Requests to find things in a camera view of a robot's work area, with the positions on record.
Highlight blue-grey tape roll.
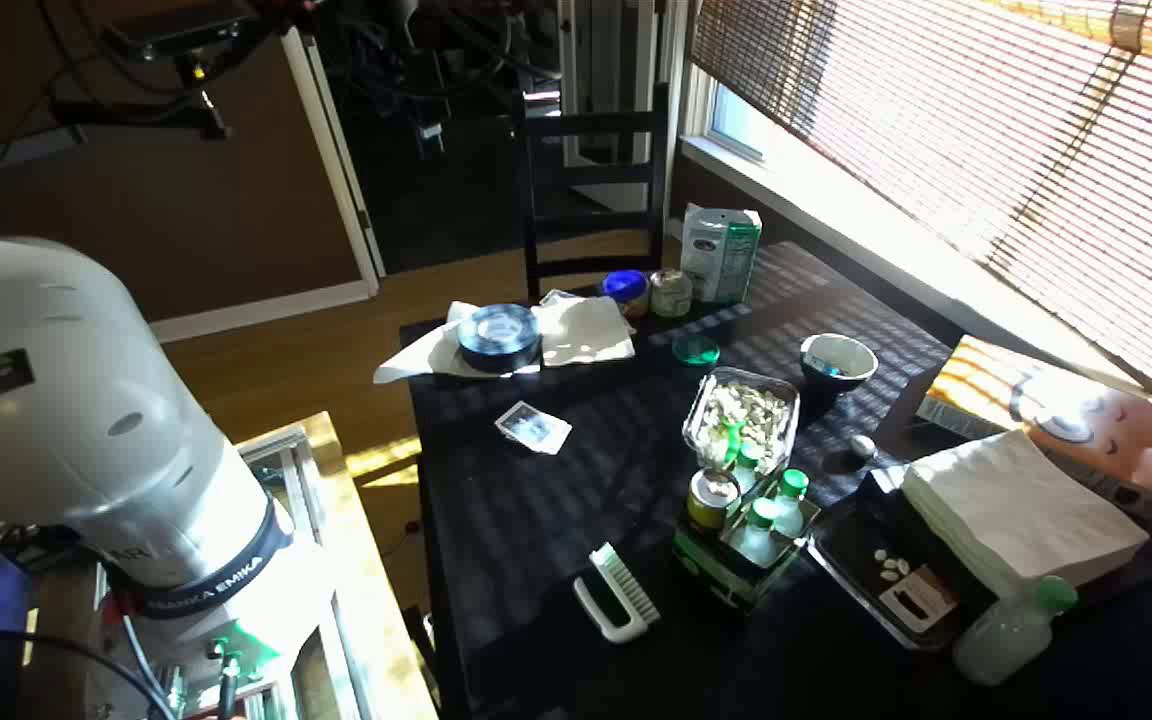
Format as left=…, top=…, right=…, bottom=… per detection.
left=454, top=300, right=544, bottom=371

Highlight cup with blue lid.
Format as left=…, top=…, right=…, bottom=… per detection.
left=600, top=263, right=656, bottom=323

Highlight small round jar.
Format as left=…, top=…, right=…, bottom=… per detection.
left=650, top=267, right=698, bottom=323

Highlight green round lid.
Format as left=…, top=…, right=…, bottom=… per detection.
left=670, top=334, right=734, bottom=371

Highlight white napkin under tape roll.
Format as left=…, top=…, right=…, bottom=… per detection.
left=368, top=300, right=549, bottom=389

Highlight clear plastic food container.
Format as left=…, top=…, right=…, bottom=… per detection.
left=680, top=366, right=803, bottom=482

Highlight dark wooden chair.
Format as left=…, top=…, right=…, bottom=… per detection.
left=513, top=80, right=676, bottom=308

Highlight silver metal spoon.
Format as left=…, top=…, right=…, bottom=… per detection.
left=843, top=428, right=911, bottom=496

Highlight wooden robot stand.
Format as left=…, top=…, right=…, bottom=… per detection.
left=19, top=410, right=446, bottom=720

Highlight black tray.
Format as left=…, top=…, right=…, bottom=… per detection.
left=803, top=482, right=1001, bottom=655

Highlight small white card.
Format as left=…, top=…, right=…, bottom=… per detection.
left=883, top=564, right=961, bottom=637

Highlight bamboo window blinds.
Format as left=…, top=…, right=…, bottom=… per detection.
left=684, top=0, right=1152, bottom=393

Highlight white round plastic object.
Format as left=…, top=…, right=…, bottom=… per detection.
left=1014, top=371, right=1104, bottom=450

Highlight clear bottle with green cap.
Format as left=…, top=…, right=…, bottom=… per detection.
left=953, top=574, right=1085, bottom=691

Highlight pink plastic bag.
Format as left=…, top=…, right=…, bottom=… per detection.
left=1019, top=386, right=1152, bottom=514

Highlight white window frame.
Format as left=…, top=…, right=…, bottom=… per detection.
left=673, top=57, right=1152, bottom=415

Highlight aluminium frame rails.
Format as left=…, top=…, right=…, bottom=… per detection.
left=232, top=425, right=374, bottom=720

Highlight brown board with white frame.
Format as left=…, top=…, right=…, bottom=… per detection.
left=0, top=20, right=387, bottom=350

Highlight camera on black tripod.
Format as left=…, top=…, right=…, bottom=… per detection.
left=50, top=0, right=303, bottom=143

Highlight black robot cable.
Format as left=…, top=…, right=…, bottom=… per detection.
left=0, top=620, right=189, bottom=720

